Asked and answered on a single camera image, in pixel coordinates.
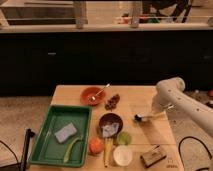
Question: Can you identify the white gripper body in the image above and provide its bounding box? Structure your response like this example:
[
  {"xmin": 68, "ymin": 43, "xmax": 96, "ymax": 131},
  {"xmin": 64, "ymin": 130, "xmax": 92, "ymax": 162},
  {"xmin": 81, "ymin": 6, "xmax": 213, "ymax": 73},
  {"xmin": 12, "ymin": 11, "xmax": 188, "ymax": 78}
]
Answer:
[{"xmin": 151, "ymin": 94, "xmax": 173, "ymax": 114}]

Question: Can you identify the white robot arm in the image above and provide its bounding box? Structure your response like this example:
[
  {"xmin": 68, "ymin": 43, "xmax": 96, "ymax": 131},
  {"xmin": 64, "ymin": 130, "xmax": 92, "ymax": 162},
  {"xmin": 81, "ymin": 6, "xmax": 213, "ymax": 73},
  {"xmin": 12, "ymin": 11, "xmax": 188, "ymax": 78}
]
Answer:
[{"xmin": 152, "ymin": 77, "xmax": 213, "ymax": 138}]

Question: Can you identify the brown wooden block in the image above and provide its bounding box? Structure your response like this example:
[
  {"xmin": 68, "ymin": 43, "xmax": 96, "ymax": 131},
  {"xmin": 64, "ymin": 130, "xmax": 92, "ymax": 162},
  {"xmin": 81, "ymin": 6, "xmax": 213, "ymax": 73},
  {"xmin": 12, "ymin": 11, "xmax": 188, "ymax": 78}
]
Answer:
[{"xmin": 140, "ymin": 145, "xmax": 167, "ymax": 168}]

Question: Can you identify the green lime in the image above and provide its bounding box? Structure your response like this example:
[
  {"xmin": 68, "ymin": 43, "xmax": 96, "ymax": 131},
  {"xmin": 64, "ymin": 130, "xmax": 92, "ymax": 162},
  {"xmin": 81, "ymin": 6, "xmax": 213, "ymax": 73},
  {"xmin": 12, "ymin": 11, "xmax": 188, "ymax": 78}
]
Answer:
[{"xmin": 116, "ymin": 131, "xmax": 132, "ymax": 145}]

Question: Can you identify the dark maroon bowl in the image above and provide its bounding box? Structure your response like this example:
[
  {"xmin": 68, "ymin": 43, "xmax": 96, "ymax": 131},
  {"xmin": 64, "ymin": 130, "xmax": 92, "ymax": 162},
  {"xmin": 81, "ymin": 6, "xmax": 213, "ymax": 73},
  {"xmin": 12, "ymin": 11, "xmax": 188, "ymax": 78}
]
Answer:
[{"xmin": 97, "ymin": 113, "xmax": 123, "ymax": 138}]

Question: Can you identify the crumpled grey wrapper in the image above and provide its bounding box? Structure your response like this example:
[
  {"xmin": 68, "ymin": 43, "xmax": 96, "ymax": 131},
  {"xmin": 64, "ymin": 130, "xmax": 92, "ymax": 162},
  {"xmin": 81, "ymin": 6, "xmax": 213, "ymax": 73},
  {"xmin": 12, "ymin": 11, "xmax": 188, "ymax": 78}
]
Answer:
[{"xmin": 102, "ymin": 123, "xmax": 119, "ymax": 138}]

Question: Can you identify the white round cup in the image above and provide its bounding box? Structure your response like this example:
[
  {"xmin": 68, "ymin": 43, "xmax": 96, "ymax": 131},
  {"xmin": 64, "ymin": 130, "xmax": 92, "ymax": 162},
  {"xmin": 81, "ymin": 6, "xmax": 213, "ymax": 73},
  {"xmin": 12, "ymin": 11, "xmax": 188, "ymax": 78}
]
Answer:
[{"xmin": 113, "ymin": 145, "xmax": 133, "ymax": 167}]

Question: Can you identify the yellow banana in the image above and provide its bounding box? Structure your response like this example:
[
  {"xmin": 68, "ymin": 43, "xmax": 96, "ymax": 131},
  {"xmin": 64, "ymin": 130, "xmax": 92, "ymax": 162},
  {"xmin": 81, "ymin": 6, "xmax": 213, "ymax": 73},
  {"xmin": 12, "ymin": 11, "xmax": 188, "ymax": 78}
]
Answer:
[{"xmin": 104, "ymin": 138, "xmax": 113, "ymax": 167}]

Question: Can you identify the metal spoon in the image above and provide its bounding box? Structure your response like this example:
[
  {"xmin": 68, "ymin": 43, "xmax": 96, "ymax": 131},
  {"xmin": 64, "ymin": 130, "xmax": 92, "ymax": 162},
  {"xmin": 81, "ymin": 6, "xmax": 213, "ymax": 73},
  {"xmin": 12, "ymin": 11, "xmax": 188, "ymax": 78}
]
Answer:
[{"xmin": 90, "ymin": 83, "xmax": 110, "ymax": 101}]

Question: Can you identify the orange plastic bowl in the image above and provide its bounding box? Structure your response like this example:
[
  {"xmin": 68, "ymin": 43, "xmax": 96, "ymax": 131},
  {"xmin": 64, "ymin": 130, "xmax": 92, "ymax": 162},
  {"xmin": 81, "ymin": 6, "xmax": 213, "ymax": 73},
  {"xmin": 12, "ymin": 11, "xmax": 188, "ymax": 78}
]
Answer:
[{"xmin": 80, "ymin": 86, "xmax": 106, "ymax": 106}]

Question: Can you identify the orange fruit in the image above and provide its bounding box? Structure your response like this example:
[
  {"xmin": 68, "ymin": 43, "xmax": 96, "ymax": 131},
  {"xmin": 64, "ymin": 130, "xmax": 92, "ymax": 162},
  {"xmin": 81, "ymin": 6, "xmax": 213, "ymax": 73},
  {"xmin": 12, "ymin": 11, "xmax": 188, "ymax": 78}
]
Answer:
[{"xmin": 89, "ymin": 137, "xmax": 104, "ymax": 155}]

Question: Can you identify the blue grey sponge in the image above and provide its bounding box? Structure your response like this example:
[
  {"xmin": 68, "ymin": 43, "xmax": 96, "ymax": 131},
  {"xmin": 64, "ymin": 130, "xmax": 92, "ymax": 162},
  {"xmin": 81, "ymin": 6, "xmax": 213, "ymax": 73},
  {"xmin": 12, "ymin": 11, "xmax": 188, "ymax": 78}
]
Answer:
[{"xmin": 55, "ymin": 123, "xmax": 77, "ymax": 143}]

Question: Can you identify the green plastic tray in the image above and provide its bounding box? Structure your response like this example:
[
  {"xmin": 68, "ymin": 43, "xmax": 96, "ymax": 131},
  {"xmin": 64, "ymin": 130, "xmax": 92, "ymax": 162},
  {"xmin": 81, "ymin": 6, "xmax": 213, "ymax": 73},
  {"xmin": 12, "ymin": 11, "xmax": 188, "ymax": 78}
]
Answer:
[{"xmin": 29, "ymin": 105, "xmax": 92, "ymax": 168}]

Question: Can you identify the long dark counter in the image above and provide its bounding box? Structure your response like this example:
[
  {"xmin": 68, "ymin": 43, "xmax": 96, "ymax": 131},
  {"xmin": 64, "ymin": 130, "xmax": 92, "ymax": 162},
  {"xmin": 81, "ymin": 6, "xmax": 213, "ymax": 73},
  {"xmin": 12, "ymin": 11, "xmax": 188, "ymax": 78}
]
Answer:
[{"xmin": 0, "ymin": 30, "xmax": 213, "ymax": 96}]

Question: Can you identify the black stand left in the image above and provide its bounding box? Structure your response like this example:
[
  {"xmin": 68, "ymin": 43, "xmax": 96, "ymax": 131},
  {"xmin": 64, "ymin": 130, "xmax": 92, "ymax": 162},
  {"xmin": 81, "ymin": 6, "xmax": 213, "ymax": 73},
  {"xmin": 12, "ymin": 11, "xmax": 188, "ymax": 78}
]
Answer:
[{"xmin": 20, "ymin": 129, "xmax": 35, "ymax": 171}]

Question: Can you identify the black cable right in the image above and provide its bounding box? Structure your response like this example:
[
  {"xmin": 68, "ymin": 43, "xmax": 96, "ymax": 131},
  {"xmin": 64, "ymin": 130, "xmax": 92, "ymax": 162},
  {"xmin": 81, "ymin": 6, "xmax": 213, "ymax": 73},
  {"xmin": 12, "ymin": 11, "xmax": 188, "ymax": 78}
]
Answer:
[{"xmin": 178, "ymin": 136, "xmax": 213, "ymax": 171}]

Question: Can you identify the black cable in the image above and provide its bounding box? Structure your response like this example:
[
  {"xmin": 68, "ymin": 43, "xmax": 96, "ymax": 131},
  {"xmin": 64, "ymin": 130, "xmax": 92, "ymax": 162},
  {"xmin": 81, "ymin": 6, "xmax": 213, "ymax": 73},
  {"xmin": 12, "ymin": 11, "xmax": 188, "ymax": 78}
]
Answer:
[
  {"xmin": 178, "ymin": 136, "xmax": 213, "ymax": 171},
  {"xmin": 0, "ymin": 139, "xmax": 22, "ymax": 169}
]

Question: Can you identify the black cable left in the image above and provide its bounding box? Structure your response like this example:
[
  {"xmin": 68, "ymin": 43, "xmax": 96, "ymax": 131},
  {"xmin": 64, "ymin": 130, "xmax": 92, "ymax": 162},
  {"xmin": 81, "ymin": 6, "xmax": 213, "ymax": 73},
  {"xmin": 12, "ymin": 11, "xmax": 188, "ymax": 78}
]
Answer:
[{"xmin": 0, "ymin": 139, "xmax": 22, "ymax": 169}]

